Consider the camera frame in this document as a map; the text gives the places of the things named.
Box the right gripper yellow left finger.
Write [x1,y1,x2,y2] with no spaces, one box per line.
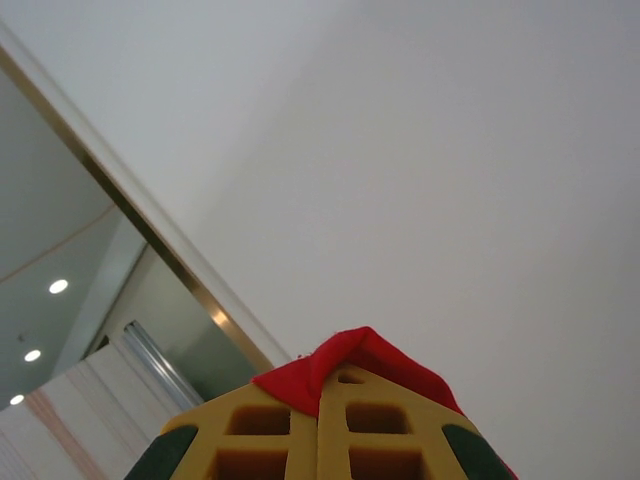
[123,382,321,480]

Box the aluminium frame post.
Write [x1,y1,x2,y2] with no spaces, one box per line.
[122,321,207,407]

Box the red t-shirt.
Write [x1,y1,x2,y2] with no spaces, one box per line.
[251,325,522,480]

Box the tan wooden door jamb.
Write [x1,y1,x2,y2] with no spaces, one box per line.
[0,43,275,374]

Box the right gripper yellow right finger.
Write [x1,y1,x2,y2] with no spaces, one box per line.
[318,362,512,480]

